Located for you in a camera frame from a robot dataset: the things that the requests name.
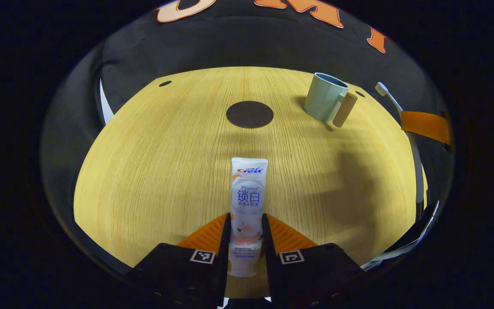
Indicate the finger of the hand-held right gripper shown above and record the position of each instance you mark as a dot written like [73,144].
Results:
[425,126]

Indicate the black backdrop cloth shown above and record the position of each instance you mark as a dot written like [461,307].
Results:
[247,47]

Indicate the white toothpaste tube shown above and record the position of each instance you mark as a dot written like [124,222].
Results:
[249,197]

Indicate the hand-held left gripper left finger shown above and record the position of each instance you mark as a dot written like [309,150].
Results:
[224,257]

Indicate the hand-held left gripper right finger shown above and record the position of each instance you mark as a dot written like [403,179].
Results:
[271,262]

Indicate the white toothbrush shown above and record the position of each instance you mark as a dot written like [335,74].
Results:
[390,98]

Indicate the round dark brown coaster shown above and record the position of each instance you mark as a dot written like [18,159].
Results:
[249,114]

